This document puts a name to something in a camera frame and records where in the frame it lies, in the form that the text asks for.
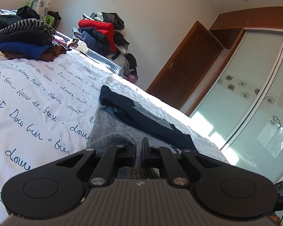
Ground grey navy knit sweater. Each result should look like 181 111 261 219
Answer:
87 86 197 179

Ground frosted glass wardrobe doors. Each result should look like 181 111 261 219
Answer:
190 28 283 183

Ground brown wooden door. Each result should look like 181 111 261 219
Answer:
147 21 223 110

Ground white script-print bedsheet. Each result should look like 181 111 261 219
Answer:
0 51 226 223

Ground dark navy jacket pile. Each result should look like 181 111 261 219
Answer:
78 27 111 56

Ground brown folded garment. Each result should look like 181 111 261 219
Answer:
4 45 66 62

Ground red puffer jacket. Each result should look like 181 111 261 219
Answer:
78 19 116 53

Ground blue folded garment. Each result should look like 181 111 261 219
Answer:
0 42 52 59

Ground wooden overhead cabinet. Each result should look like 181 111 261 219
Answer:
209 7 283 50

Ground black folded garment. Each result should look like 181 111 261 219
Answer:
0 30 53 46

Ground green plastic chair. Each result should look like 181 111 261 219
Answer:
29 0 55 26

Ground zebra striped garment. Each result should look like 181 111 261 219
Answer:
0 18 55 36

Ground floral print pillow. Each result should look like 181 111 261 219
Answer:
32 0 52 21

